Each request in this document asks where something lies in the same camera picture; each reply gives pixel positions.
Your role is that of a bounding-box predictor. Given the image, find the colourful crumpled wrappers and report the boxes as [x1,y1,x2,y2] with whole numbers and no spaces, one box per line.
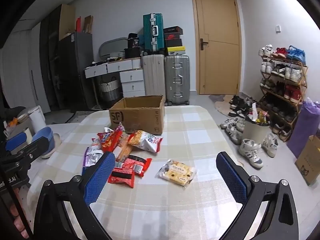
[246,105,270,125]

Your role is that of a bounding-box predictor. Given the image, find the white sneaker pair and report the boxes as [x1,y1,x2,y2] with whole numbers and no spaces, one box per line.
[259,44,275,57]

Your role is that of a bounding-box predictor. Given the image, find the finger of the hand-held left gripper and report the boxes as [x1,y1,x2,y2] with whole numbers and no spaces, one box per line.
[0,137,50,167]
[5,131,28,153]

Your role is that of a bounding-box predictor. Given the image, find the woven laundry basket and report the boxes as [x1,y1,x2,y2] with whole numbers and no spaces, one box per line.
[96,76,123,103]

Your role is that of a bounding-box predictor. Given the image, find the red sandal pair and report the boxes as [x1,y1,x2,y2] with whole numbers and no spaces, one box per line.
[272,47,288,58]

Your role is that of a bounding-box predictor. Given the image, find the red black noodle packet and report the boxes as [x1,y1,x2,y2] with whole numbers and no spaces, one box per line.
[126,155,152,178]

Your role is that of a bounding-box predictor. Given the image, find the person's left hand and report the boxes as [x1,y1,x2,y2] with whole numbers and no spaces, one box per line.
[9,189,30,239]

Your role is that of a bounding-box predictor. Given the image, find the wooden door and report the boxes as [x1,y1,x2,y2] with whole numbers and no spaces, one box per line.
[191,0,242,96]

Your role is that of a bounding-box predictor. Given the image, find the black printed paper bag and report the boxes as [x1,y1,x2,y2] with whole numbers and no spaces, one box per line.
[127,33,140,49]

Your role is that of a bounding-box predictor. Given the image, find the yellow black shoe box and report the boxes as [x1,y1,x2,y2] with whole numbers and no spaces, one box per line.
[166,46,187,55]

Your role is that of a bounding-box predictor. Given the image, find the wooden shoe rack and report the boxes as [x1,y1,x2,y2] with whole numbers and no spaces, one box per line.
[259,55,308,135]

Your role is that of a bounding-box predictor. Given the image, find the white wardrobe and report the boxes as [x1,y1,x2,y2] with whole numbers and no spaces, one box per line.
[0,22,50,110]

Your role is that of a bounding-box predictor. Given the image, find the white waste bin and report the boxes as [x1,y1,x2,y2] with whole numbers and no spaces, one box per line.
[243,116,272,147]

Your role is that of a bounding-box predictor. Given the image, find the brown cardboard box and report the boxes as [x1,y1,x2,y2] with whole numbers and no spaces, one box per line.
[109,95,166,135]
[295,135,320,186]

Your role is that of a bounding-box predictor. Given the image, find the brown cardboard carton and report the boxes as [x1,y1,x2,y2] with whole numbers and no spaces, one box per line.
[83,15,93,34]

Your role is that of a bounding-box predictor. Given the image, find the purple bag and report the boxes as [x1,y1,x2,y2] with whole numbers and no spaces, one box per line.
[286,97,320,158]

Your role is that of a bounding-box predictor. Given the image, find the brown cardboard box on floor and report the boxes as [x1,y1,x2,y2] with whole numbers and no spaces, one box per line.
[295,135,320,186]

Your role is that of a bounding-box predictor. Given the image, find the red black striped packet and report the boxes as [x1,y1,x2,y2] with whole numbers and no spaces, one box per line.
[107,166,135,188]

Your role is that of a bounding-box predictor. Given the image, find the silver suitcase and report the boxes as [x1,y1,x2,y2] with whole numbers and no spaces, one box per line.
[164,54,190,105]

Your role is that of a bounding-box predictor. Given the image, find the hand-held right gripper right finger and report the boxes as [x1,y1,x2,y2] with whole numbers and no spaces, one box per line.
[216,151,300,240]

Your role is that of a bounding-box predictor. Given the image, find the white high-top sneaker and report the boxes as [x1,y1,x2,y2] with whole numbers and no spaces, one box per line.
[238,139,264,168]
[261,133,278,157]

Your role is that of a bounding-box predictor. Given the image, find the beige grey door mat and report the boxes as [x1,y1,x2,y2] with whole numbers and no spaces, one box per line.
[209,94,240,117]

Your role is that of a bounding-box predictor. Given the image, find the teal suitcase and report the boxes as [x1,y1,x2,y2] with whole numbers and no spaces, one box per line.
[143,13,165,52]

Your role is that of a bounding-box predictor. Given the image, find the white lidded bin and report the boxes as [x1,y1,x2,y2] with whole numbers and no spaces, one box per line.
[25,106,47,135]

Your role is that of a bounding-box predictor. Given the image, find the red biscuit packet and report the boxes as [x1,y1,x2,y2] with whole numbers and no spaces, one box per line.
[97,129,123,153]

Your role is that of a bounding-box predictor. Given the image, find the black cabinet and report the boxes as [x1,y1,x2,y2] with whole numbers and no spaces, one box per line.
[39,5,63,112]

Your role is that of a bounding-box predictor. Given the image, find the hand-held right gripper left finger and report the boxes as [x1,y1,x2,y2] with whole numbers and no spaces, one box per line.
[32,151,116,240]

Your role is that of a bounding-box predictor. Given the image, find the yellow white biscuit packet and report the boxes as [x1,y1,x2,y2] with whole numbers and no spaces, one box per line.
[156,159,197,187]

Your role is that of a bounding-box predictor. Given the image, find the white red noodle packet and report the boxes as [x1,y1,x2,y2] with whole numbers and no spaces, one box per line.
[127,129,163,153]

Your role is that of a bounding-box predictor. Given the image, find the small white red packet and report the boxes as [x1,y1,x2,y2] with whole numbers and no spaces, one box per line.
[90,137,102,150]

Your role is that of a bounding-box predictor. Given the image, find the black storage box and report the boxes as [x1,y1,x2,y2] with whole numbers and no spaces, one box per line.
[124,47,143,58]

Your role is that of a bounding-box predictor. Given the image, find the grey fridge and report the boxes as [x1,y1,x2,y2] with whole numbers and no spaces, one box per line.
[58,32,97,110]

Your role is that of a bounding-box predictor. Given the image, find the purple silver packet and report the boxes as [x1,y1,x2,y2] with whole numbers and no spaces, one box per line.
[84,147,104,167]

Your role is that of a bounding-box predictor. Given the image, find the red white snack packet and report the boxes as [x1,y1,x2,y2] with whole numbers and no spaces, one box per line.
[115,140,133,162]

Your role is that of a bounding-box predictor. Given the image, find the blue basin stack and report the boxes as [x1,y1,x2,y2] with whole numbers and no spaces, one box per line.
[32,127,54,154]

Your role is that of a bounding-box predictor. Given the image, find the rows of assorted shoes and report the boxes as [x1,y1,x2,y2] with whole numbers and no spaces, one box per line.
[260,59,304,133]

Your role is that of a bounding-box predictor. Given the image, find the dotted rug with striped border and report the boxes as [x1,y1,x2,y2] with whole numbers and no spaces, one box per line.
[47,110,102,125]

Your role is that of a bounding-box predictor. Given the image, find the beige suitcase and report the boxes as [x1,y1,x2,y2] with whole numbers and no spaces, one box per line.
[141,54,167,103]

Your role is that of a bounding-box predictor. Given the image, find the white drawer desk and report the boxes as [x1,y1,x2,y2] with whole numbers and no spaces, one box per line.
[84,57,145,98]

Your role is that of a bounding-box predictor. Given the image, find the blue sandal pair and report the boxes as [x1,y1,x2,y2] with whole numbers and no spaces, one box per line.
[286,45,306,63]

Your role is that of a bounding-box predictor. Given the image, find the beige bowl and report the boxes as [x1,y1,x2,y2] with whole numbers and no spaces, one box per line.
[41,133,62,158]

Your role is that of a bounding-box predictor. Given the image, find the grey oval tub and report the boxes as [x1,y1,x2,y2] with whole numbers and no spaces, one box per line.
[99,37,128,58]

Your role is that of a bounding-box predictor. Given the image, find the flat brown cardboard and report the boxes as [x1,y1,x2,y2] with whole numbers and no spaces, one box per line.
[59,4,75,40]

